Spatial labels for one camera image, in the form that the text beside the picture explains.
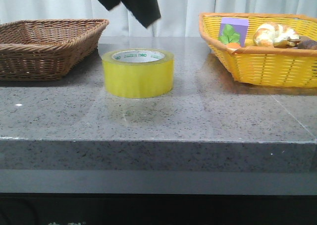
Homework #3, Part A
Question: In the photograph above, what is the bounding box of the yellow packing tape roll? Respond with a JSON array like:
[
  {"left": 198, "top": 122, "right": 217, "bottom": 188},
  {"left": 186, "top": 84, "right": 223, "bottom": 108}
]
[{"left": 102, "top": 49, "right": 174, "bottom": 99}]

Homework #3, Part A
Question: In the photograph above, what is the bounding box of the white curtain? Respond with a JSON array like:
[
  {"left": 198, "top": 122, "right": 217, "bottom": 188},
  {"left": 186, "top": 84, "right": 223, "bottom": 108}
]
[{"left": 0, "top": 0, "right": 317, "bottom": 37}]

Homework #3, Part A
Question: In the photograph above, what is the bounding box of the brown wicker basket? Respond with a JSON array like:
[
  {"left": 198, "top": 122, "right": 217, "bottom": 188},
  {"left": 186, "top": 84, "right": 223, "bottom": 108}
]
[{"left": 0, "top": 19, "right": 109, "bottom": 81}]

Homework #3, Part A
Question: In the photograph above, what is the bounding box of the toy carrot with green leaves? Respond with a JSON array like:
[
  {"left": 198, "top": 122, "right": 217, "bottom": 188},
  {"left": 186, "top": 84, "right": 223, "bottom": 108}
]
[{"left": 218, "top": 24, "right": 242, "bottom": 49}]

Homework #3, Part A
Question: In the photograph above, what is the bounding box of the purple box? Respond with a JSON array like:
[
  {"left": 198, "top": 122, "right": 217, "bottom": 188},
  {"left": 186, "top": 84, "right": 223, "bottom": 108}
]
[{"left": 218, "top": 17, "right": 249, "bottom": 47}]

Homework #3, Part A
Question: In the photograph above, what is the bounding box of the toy croissant bread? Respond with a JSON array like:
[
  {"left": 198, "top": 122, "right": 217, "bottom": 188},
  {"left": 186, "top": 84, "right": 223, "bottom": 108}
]
[{"left": 253, "top": 22, "right": 300, "bottom": 48}]

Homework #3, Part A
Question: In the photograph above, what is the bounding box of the yellow woven basket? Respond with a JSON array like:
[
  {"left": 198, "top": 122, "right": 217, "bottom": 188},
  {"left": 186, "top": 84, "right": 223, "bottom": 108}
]
[{"left": 199, "top": 12, "right": 317, "bottom": 88}]

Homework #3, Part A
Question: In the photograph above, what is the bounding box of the dark brown toy pastry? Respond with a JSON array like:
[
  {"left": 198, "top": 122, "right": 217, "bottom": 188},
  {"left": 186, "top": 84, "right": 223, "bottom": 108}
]
[{"left": 297, "top": 36, "right": 317, "bottom": 50}]

